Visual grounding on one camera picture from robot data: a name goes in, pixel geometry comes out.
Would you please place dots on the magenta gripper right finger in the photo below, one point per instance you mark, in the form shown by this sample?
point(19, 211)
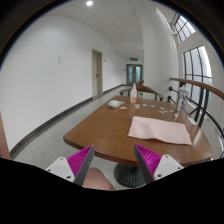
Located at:
point(154, 166)

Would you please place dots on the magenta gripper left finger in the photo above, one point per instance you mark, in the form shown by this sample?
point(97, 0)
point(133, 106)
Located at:
point(75, 167)

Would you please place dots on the pink towel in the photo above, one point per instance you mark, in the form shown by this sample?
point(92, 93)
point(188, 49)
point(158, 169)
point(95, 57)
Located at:
point(165, 131)

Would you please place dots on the round brown wooden table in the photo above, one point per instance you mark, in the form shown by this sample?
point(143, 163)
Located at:
point(107, 130)

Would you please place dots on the white crumpled cloth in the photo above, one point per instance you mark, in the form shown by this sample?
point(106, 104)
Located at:
point(115, 103)

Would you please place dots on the white spray bottle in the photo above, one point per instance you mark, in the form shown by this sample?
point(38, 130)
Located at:
point(133, 94)

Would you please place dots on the brown wooden chair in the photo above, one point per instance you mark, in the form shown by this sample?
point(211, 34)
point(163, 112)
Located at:
point(143, 89)

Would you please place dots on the clear plastic bottle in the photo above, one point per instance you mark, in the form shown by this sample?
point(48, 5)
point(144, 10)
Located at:
point(183, 97)

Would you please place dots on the wooden handrail with black railing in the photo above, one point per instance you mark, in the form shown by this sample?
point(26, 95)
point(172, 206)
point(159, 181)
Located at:
point(200, 110)

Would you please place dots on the glass double door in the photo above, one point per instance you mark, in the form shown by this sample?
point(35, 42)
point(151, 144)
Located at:
point(133, 73)

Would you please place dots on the green exit sign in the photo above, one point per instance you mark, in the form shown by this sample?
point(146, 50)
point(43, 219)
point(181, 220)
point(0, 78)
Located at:
point(133, 59)

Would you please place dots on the arched black-framed window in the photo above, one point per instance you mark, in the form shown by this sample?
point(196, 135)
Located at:
point(196, 68)

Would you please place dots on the beige side door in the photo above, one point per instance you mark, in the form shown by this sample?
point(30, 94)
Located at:
point(96, 73)

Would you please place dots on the upper skylight window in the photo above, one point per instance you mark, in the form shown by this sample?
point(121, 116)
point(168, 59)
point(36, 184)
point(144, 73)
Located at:
point(183, 28)

